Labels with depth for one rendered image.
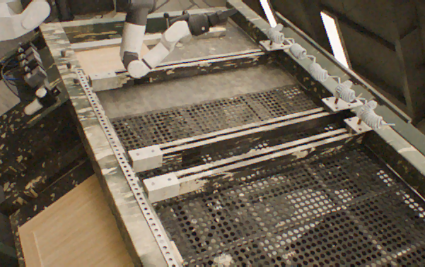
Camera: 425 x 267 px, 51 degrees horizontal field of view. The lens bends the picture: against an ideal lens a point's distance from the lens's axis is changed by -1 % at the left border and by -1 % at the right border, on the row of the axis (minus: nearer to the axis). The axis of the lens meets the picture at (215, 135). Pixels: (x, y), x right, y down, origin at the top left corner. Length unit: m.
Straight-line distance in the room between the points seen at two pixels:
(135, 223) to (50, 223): 0.66
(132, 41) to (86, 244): 0.88
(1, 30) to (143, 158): 0.82
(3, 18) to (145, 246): 1.12
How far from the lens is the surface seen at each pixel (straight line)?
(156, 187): 1.68
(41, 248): 2.14
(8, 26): 2.09
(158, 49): 2.02
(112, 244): 1.91
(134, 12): 1.95
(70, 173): 2.28
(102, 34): 2.84
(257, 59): 2.60
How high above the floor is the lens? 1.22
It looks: 1 degrees up
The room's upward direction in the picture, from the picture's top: 54 degrees clockwise
